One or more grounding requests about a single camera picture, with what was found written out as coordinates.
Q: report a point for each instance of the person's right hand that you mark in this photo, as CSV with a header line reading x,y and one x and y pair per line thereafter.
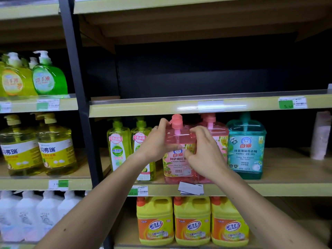
x,y
210,160

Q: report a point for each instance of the person's left hand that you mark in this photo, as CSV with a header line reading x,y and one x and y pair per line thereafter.
x,y
155,145

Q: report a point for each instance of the pink detergent bottle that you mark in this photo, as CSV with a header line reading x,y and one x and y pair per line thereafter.
x,y
220,142

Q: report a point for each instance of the teal green detergent bottle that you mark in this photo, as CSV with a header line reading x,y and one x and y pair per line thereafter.
x,y
246,152

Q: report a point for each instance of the slim green dish soap bottle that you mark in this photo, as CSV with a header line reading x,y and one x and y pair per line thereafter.
x,y
118,152

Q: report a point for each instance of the yellow dish soap pump bottle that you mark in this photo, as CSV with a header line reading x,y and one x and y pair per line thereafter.
x,y
39,116
57,152
20,152

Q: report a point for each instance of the person's right forearm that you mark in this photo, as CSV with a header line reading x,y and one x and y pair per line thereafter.
x,y
267,212

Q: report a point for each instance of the person's left forearm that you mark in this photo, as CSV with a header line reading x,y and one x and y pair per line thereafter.
x,y
96,207

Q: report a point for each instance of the plain white label card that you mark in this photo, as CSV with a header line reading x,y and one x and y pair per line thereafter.
x,y
191,188

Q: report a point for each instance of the green white price tag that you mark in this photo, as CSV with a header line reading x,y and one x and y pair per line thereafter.
x,y
5,107
292,102
58,185
48,104
138,191

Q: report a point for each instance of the blank white shelf label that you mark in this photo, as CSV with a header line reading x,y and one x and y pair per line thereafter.
x,y
210,106

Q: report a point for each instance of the yellow orange detergent jug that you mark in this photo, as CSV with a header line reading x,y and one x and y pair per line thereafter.
x,y
155,225
192,225
229,225

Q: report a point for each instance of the round green hand wash bottle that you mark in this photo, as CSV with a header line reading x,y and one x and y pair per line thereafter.
x,y
49,80

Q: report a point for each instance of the round yellow hand wash bottle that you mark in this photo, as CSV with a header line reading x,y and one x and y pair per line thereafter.
x,y
15,80

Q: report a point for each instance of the wooden shelf rack black frame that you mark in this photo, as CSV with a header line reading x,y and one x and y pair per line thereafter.
x,y
285,168

